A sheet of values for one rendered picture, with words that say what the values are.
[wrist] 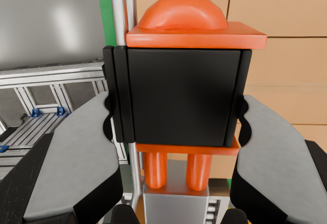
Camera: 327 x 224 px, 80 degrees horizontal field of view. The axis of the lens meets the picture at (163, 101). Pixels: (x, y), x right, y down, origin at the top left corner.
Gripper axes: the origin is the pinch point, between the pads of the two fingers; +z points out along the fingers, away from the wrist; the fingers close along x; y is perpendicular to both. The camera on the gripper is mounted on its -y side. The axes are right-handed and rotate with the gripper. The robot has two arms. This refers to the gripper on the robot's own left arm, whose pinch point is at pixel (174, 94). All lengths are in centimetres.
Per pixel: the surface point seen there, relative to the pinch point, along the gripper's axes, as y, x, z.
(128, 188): 97, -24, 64
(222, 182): 96, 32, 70
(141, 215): 102, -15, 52
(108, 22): 11, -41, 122
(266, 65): 21, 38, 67
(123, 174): 97, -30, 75
